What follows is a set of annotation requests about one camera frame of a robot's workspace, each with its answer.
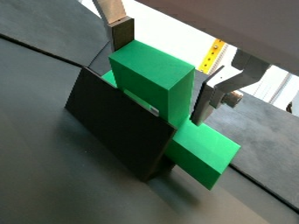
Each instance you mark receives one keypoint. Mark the black angle fixture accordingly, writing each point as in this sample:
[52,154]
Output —
[135,134]

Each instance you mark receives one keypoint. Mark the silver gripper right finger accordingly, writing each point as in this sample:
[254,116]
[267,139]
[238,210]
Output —
[222,91]

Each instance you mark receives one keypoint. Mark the green bridge-shaped object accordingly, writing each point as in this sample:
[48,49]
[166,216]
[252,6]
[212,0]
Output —
[159,80]

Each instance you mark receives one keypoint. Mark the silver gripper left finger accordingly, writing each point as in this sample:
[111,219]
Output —
[119,23]

